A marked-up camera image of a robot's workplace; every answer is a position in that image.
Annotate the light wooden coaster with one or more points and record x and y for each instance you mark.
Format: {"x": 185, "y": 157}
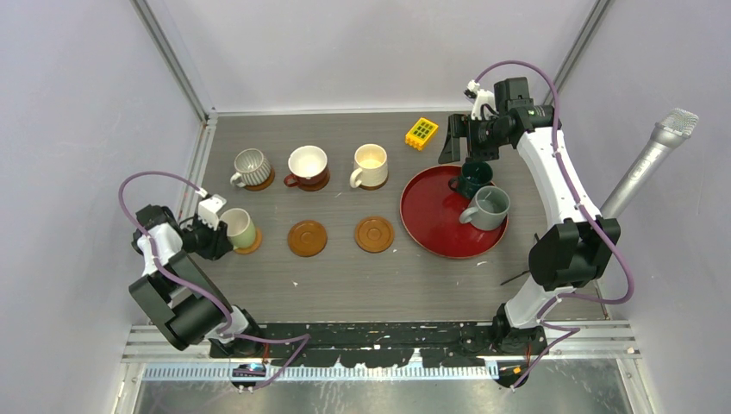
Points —
{"x": 254, "y": 246}

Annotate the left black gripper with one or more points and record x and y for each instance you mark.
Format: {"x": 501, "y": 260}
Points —
{"x": 218, "y": 243}

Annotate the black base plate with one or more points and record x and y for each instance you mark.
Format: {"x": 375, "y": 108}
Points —
{"x": 438, "y": 344}

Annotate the black microphone tripod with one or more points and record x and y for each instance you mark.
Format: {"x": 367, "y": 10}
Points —
{"x": 523, "y": 273}

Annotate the cream mug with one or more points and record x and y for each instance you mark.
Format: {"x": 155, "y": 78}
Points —
{"x": 370, "y": 165}

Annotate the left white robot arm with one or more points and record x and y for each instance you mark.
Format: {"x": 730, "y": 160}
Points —
{"x": 177, "y": 296}

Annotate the grey green mug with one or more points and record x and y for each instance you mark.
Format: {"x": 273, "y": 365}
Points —
{"x": 487, "y": 210}

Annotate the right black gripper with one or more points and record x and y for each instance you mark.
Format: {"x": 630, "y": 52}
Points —
{"x": 458, "y": 127}

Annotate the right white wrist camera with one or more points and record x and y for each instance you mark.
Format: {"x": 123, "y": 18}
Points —
{"x": 483, "y": 101}

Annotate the pale green cup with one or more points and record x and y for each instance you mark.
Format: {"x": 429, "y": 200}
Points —
{"x": 240, "y": 228}

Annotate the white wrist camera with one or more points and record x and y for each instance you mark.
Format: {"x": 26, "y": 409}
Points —
{"x": 483, "y": 101}
{"x": 208, "y": 210}

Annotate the aluminium frame rail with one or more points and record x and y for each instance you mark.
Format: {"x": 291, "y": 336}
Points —
{"x": 573, "y": 340}

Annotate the grey ribbed cup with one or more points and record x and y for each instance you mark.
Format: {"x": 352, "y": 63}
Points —
{"x": 251, "y": 167}

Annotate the white bowl cup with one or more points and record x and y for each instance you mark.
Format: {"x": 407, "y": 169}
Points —
{"x": 307, "y": 164}

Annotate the silver microphone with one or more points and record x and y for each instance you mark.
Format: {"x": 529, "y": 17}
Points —
{"x": 668, "y": 134}

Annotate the yellow toy brick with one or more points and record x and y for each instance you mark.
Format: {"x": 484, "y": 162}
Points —
{"x": 421, "y": 133}

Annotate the dark green cup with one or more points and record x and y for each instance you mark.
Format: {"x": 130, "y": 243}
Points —
{"x": 473, "y": 176}

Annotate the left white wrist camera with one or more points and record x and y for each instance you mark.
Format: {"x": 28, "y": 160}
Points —
{"x": 208, "y": 210}

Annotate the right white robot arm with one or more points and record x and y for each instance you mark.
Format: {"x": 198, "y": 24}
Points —
{"x": 578, "y": 243}

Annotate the dark ringed wooden coaster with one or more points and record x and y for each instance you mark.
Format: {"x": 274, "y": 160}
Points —
{"x": 374, "y": 234}

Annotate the red round tray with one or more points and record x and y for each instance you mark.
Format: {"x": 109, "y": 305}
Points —
{"x": 430, "y": 210}

